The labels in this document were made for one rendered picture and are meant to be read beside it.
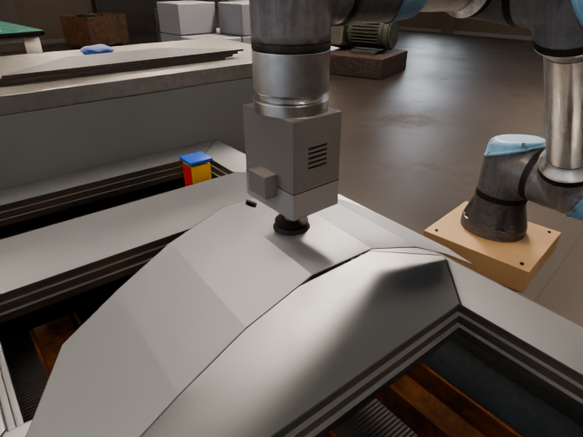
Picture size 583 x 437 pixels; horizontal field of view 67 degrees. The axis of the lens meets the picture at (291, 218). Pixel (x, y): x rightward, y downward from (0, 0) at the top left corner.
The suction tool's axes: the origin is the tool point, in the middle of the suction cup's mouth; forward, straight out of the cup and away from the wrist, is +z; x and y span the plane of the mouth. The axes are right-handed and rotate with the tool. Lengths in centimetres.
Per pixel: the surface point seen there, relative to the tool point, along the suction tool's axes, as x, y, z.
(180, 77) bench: 26, -79, -2
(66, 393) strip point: -26.6, -3.8, 10.5
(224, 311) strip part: -12.4, 4.9, 1.6
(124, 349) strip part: -20.6, -1.7, 6.6
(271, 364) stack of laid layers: -5.3, 2.6, 15.7
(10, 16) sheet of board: 132, -1000, 42
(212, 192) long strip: 14, -45, 16
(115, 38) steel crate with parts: 277, -875, 82
